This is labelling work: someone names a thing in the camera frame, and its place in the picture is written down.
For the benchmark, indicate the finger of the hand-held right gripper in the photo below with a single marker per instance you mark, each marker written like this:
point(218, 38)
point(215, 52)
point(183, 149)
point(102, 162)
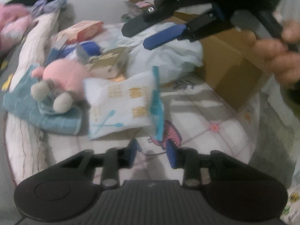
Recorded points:
point(140, 23)
point(164, 35)

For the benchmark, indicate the purple clothes pile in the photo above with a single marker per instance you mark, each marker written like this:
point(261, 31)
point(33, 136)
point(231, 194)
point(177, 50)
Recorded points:
point(54, 4)

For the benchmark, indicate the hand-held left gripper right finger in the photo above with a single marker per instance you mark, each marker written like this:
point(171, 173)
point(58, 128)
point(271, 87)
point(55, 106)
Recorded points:
point(172, 155)

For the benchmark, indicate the pink clothes pile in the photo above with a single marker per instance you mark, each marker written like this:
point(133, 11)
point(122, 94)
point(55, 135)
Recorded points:
point(14, 25)

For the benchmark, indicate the white yellow printed packet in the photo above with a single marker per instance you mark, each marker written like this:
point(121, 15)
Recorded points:
point(117, 107)

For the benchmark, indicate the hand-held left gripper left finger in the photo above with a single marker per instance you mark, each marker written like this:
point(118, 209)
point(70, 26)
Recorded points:
point(131, 153)

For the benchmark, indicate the red orange carton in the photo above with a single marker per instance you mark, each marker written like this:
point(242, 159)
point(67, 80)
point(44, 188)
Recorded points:
point(86, 29)

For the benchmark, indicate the teal checked towel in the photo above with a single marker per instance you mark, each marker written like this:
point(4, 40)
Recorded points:
point(25, 107)

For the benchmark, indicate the open cardboard box with goods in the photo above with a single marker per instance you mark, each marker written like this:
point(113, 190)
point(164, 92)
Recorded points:
point(140, 2)

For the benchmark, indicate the white plastic bag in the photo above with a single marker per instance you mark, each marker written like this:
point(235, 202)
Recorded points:
point(168, 56)

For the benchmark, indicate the white striped quilt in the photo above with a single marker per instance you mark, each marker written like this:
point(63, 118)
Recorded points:
point(30, 51)

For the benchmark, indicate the grey star printed sheet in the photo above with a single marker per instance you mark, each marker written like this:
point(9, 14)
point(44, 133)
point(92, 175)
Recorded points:
point(9, 75)

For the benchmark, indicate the person's right hand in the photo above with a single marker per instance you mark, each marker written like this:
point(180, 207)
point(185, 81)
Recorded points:
point(276, 58)

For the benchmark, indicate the large brown cardboard box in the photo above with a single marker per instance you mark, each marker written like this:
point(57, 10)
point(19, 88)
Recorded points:
point(225, 58)

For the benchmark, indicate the pink plush toy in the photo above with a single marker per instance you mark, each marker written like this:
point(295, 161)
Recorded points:
point(65, 75)

